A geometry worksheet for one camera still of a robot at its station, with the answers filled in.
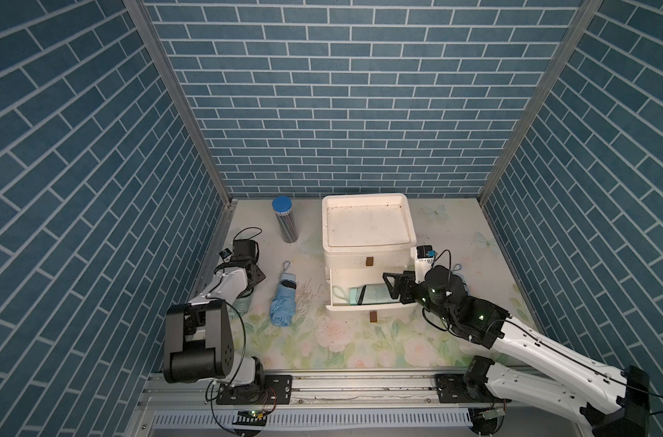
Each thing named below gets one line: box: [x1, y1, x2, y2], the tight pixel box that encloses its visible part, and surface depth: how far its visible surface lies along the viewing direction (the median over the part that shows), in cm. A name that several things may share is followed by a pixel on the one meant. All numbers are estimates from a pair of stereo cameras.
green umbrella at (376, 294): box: [332, 284, 401, 306], surface depth 82 cm
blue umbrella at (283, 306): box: [269, 260, 297, 328], surface depth 87 cm
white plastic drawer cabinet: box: [321, 193, 418, 295], surface depth 83 cm
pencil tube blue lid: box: [271, 195, 300, 244], surface depth 96 cm
